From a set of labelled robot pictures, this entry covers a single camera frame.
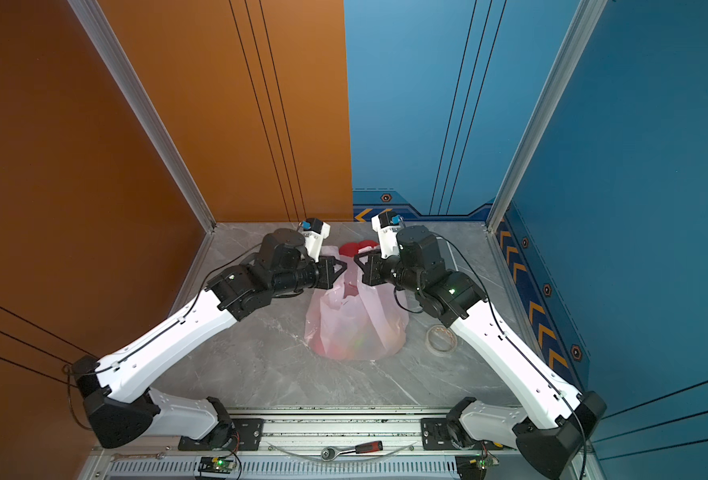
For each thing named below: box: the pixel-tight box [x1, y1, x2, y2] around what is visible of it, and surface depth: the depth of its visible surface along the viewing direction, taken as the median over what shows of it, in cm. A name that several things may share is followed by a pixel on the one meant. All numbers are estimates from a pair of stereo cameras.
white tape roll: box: [425, 324, 458, 356], surface depth 90 cm
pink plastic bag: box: [305, 245, 409, 361], surface depth 72 cm
